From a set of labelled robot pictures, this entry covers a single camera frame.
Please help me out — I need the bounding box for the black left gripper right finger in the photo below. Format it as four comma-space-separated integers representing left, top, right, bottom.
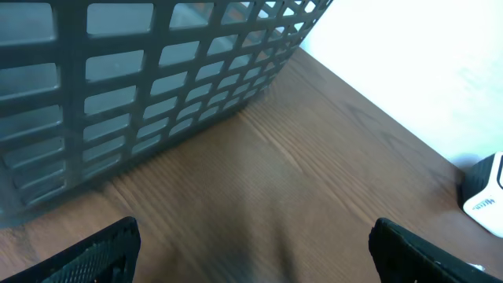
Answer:
369, 218, 499, 283

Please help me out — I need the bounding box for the dark grey plastic basket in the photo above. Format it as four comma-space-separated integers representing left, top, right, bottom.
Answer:
1, 0, 331, 227

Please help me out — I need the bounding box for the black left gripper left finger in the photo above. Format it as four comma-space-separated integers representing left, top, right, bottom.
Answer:
2, 216, 141, 283

